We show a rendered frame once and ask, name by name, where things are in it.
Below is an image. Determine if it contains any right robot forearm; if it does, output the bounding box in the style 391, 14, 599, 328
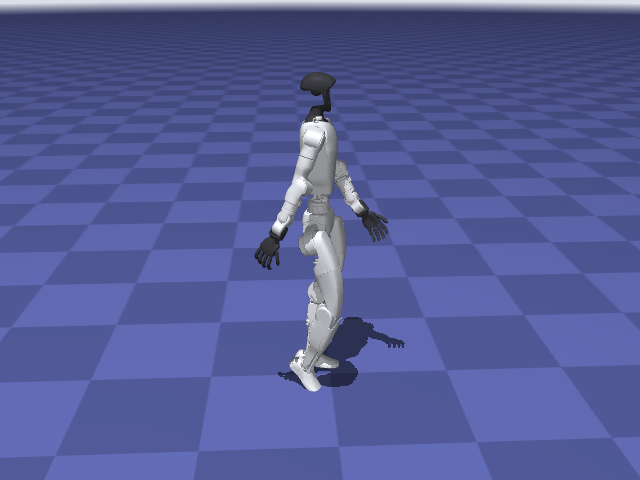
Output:
272, 179, 306, 236

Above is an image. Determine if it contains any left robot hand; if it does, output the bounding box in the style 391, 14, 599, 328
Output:
353, 199, 388, 242

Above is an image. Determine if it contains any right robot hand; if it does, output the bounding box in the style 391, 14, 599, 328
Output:
254, 227, 288, 270

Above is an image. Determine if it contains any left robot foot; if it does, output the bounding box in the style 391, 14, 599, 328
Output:
295, 349, 339, 368

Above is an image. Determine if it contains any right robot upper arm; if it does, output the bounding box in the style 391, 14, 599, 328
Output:
291, 126, 325, 196

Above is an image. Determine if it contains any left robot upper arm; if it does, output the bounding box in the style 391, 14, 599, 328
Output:
327, 118, 347, 177

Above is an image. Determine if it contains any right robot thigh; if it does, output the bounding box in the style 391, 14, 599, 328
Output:
298, 224, 344, 324

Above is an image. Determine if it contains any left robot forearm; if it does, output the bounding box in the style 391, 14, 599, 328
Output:
335, 171, 365, 214

